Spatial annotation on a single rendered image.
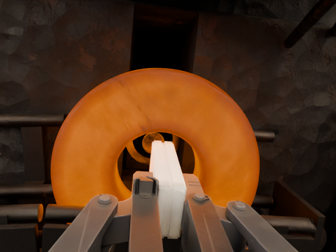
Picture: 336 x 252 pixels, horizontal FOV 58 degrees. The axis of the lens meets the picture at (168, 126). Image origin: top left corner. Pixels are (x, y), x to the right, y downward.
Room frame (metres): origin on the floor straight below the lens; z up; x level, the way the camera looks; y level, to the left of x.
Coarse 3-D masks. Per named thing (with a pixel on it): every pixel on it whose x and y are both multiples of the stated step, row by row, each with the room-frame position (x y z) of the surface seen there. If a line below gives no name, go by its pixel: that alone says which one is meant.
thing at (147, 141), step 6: (156, 132) 0.30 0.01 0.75; (162, 132) 0.31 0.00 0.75; (138, 138) 0.31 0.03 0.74; (144, 138) 0.30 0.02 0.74; (150, 138) 0.30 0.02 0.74; (156, 138) 0.30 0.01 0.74; (162, 138) 0.30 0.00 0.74; (168, 138) 0.31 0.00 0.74; (138, 144) 0.31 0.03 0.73; (144, 144) 0.30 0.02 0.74; (150, 144) 0.30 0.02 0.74; (138, 150) 0.31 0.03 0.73; (144, 150) 0.30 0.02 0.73; (150, 150) 0.30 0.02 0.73; (144, 156) 0.32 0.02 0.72
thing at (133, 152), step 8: (176, 136) 0.32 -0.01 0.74; (128, 144) 0.32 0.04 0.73; (176, 144) 0.33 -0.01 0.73; (128, 152) 0.32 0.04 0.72; (136, 152) 0.32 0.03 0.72; (128, 160) 0.32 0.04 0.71; (136, 160) 0.32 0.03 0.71; (144, 160) 0.32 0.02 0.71; (136, 168) 0.32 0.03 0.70; (144, 168) 0.32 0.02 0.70
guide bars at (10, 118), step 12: (0, 120) 0.26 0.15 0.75; (12, 120) 0.26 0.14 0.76; (24, 120) 0.26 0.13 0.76; (36, 120) 0.27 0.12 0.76; (48, 120) 0.27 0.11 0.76; (60, 120) 0.27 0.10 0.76; (24, 132) 0.27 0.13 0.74; (36, 132) 0.27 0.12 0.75; (264, 132) 0.29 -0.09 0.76; (24, 144) 0.27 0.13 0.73; (36, 144) 0.27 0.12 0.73; (24, 156) 0.27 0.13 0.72; (36, 156) 0.27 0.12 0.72; (24, 168) 0.27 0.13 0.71; (36, 168) 0.27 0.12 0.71; (36, 180) 0.27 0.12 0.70; (0, 192) 0.24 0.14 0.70; (12, 192) 0.24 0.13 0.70; (24, 192) 0.24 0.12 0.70; (36, 192) 0.25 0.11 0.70; (48, 192) 0.25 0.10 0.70; (252, 204) 0.27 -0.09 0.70; (264, 204) 0.27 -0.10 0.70
